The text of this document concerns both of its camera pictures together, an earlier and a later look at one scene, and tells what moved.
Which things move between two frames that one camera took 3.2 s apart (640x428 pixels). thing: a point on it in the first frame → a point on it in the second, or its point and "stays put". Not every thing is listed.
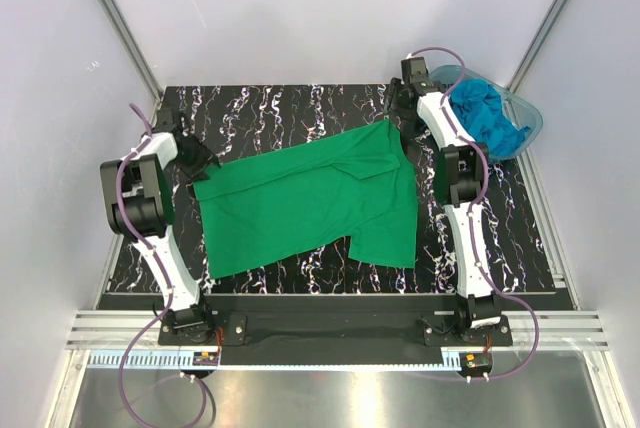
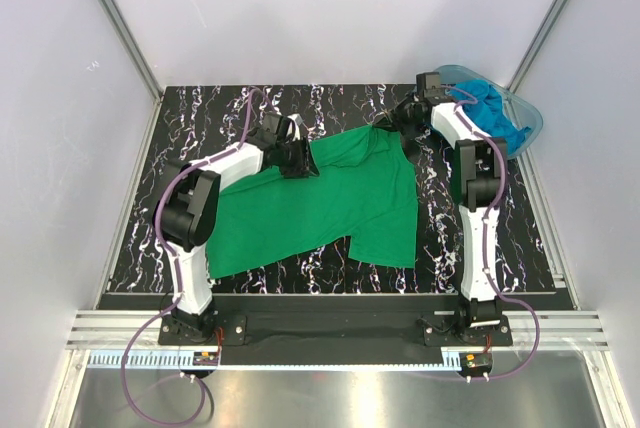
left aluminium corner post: [121, 26] stays put
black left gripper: [205, 157] → [304, 154]
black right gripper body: [394, 101] → [405, 115]
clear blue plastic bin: [500, 122] stays put
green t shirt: [357, 184] stays put
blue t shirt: [480, 108] stays put
